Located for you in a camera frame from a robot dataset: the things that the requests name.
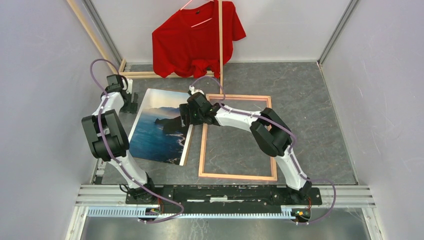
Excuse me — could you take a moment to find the pink clothes hanger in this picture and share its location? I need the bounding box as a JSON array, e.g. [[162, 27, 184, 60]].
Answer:
[[178, 0, 216, 28]]

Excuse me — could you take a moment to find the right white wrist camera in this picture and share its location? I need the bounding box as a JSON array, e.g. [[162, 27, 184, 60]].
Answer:
[[187, 85, 205, 96]]

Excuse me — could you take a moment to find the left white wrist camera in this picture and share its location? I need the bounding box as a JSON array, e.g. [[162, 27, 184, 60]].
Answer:
[[125, 78, 134, 94]]

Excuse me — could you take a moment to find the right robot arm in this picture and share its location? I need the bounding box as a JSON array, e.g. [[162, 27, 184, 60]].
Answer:
[[179, 91, 312, 204]]

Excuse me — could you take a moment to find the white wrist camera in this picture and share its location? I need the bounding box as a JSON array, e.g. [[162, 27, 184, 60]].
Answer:
[[125, 78, 134, 94], [187, 85, 205, 96]]

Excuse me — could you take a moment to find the aluminium rail frame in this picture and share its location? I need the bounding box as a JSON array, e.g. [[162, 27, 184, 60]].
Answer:
[[66, 184, 386, 240]]

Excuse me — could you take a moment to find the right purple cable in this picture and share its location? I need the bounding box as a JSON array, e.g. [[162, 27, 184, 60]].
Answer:
[[190, 75, 337, 226]]

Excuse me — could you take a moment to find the red t-shirt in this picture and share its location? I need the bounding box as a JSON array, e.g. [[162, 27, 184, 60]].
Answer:
[[151, 1, 246, 78]]

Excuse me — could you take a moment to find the landscape photo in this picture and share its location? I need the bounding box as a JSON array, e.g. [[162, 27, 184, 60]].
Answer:
[[128, 88, 193, 166]]

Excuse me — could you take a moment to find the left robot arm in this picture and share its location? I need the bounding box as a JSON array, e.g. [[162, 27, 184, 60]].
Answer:
[[81, 74, 157, 204]]

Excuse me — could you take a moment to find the pink wooden picture frame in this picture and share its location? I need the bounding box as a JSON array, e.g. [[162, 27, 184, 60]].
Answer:
[[198, 94, 278, 181]]

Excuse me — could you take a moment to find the wooden clothes rack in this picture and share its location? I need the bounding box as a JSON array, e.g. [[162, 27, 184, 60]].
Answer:
[[66, 0, 224, 86]]

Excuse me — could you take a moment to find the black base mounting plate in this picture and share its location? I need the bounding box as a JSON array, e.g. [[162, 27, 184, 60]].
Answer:
[[125, 184, 323, 214]]

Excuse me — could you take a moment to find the white slotted cable duct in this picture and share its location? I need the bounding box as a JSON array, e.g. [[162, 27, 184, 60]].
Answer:
[[87, 206, 295, 220]]

